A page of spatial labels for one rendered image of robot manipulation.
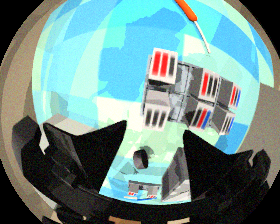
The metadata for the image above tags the orange-handled screwdriver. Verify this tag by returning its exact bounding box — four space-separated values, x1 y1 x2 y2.
175 0 211 53

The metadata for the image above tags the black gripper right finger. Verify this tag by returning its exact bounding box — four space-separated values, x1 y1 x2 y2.
183 129 254 201

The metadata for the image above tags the black cylinder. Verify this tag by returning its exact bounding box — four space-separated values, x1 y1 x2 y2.
132 149 148 169

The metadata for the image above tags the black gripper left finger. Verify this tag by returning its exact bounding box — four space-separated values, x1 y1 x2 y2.
43 120 128 193

